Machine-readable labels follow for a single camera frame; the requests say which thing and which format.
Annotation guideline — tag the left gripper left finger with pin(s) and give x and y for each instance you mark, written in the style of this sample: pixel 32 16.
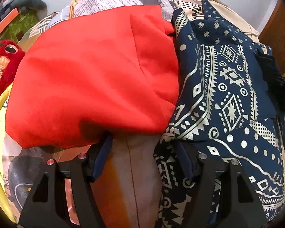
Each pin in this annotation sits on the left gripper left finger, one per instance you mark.
pixel 61 195

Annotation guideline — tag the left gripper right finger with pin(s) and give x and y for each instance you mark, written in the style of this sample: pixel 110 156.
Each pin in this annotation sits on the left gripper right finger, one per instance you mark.
pixel 222 195

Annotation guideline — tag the navy patterned hooded garment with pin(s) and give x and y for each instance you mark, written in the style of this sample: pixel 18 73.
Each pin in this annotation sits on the navy patterned hooded garment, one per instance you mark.
pixel 231 105

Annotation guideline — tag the yellow garment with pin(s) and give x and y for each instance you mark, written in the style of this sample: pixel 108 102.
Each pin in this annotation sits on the yellow garment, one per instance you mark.
pixel 0 135

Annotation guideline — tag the printed newspaper pattern bedspread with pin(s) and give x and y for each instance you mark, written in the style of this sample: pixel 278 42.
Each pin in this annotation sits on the printed newspaper pattern bedspread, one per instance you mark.
pixel 128 191

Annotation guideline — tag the red folded garment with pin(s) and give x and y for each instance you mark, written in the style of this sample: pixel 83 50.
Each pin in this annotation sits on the red folded garment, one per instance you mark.
pixel 114 71

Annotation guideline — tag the red plush toy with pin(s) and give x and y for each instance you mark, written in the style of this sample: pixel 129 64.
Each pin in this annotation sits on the red plush toy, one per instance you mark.
pixel 10 56

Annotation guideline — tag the brown wooden door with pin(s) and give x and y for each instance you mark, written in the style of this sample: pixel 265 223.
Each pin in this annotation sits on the brown wooden door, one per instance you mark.
pixel 273 35

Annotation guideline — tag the green patterned bag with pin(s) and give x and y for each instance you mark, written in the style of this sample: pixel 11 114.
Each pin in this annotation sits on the green patterned bag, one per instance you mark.
pixel 19 26

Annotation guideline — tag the orange box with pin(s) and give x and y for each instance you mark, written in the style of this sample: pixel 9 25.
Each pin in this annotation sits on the orange box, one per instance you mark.
pixel 9 17

